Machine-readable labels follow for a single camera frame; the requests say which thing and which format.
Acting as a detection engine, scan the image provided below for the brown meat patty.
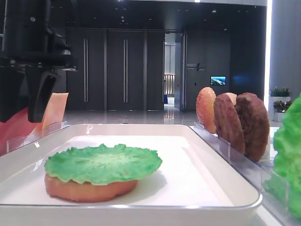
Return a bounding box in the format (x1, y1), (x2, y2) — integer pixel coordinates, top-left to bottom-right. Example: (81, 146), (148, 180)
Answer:
(214, 94), (245, 154)
(235, 92), (270, 162)

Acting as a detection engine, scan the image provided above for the wall-mounted display screen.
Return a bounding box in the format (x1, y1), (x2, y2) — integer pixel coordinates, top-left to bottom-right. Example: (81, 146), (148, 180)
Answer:
(210, 76), (226, 86)

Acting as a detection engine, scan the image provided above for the dark double door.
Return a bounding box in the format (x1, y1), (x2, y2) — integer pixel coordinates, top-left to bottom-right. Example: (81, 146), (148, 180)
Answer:
(66, 29), (165, 111)

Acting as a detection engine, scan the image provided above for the bottom bun slice on tray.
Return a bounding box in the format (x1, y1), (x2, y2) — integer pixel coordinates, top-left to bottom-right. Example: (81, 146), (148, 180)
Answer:
(44, 174), (138, 202)

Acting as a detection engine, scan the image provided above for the red tomato slice front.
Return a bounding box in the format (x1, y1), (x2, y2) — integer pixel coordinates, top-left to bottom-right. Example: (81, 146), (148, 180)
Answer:
(0, 107), (37, 156)

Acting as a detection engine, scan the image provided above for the green lettuce leaf in rack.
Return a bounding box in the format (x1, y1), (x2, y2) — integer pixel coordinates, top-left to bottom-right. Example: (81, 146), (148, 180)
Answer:
(263, 97), (301, 221)

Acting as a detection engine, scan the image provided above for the clear acrylic rack left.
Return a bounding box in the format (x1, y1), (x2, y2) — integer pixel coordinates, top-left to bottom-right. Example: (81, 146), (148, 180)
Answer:
(4, 121), (68, 154)

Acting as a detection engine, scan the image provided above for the potted plant white planter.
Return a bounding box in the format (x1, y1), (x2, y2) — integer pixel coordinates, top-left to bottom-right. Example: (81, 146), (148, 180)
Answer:
(269, 86), (291, 112)
(273, 101), (292, 122)

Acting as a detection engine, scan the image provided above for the potted plant white planter lower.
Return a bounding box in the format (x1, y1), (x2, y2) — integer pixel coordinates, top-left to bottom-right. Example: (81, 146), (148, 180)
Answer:
(273, 101), (292, 122)

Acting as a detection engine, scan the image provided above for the sesame bun slice front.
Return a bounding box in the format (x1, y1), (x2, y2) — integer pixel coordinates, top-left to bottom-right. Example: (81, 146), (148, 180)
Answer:
(196, 87), (216, 134)

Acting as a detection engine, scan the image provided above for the potted plant white planter upper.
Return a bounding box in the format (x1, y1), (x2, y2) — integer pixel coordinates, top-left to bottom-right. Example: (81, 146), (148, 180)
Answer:
(269, 86), (291, 112)

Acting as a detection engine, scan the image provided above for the clear acrylic rack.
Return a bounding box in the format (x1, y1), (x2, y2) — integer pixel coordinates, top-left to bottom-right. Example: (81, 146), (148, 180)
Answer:
(4, 121), (68, 154)
(192, 122), (301, 226)

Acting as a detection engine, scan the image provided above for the brown meat patty rear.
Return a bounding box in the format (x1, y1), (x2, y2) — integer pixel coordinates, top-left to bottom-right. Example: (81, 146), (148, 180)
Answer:
(235, 92), (270, 162)

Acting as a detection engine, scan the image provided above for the white rectangular tray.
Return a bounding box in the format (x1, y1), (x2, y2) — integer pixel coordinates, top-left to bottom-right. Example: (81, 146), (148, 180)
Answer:
(0, 124), (262, 226)

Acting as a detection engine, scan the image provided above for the bun slice rear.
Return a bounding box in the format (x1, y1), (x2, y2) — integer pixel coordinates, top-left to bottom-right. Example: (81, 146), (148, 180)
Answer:
(225, 92), (237, 105)

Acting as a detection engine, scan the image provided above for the clear acrylic rack right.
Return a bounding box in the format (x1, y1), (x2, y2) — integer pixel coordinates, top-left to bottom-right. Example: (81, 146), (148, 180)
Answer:
(192, 122), (301, 226)

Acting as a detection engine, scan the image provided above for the brown meat patty front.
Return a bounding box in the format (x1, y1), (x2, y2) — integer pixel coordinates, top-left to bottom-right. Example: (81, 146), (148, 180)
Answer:
(214, 94), (245, 154)

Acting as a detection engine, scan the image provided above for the orange cheese slice right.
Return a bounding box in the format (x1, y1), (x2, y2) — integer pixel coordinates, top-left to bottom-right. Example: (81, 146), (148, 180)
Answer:
(33, 93), (69, 133)

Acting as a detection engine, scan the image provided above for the green lettuce leaf on tray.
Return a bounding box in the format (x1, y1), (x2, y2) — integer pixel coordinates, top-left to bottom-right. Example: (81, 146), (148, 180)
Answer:
(44, 144), (162, 185)

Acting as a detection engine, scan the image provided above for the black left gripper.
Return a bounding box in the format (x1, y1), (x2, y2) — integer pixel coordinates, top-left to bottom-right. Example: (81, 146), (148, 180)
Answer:
(0, 0), (77, 122)

